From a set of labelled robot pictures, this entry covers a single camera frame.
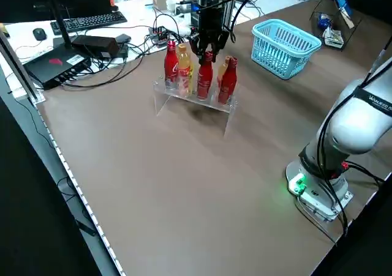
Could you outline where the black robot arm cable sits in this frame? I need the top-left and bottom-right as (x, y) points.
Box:
(317, 37), (392, 239)

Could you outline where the black keyboard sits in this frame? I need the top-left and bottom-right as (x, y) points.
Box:
(50, 12), (128, 34)

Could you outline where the black computer mouse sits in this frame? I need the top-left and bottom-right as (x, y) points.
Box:
(32, 27), (47, 42)

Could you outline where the light blue plastic basket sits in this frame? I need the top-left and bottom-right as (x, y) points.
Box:
(251, 18), (323, 81)

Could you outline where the white desk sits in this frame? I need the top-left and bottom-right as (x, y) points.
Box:
(0, 0), (322, 104)

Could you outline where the aluminium frame profile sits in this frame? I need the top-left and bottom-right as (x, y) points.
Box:
(0, 30), (47, 105)

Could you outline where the usb hub with red lights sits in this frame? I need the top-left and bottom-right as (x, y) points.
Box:
(148, 26), (170, 47)

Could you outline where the orange tea bottle red label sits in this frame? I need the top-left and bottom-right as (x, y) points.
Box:
(176, 43), (194, 99)

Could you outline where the black stand pole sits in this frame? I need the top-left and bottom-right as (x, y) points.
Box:
(44, 0), (74, 50)

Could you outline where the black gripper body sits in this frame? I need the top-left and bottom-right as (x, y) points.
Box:
(197, 6), (227, 37)

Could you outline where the black power brick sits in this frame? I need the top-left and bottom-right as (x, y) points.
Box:
(71, 34), (121, 59)

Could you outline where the black mini computer box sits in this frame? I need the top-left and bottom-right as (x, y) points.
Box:
(23, 45), (92, 91)

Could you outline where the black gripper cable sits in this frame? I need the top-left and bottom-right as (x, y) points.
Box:
(225, 0), (270, 43)

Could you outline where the clear acrylic bottle tray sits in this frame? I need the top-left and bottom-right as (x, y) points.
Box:
(152, 73), (239, 139)

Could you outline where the aluminium camera post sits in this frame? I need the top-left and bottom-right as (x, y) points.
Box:
(222, 0), (236, 29)

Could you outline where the red cola bottle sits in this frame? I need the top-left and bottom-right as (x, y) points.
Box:
(164, 40), (181, 90)
(195, 51), (214, 102)
(216, 56), (239, 105)

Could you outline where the small black adapter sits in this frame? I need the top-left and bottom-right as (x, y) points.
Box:
(115, 33), (133, 60)

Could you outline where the black wire rack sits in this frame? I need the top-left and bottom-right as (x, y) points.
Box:
(308, 0), (367, 53)

